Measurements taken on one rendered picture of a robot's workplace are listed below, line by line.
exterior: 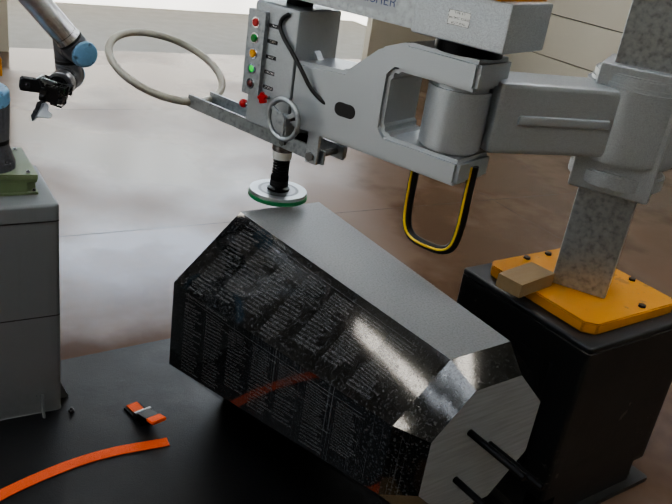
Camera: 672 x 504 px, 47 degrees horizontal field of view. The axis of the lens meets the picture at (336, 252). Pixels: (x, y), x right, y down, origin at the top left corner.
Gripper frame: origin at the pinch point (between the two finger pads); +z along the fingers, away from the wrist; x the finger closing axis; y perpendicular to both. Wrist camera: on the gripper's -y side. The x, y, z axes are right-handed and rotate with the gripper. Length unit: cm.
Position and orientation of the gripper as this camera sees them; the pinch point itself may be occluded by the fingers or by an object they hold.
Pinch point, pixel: (33, 99)
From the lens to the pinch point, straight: 277.3
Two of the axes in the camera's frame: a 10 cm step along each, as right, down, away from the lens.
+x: -3.1, 8.4, 4.4
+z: 0.0, 4.6, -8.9
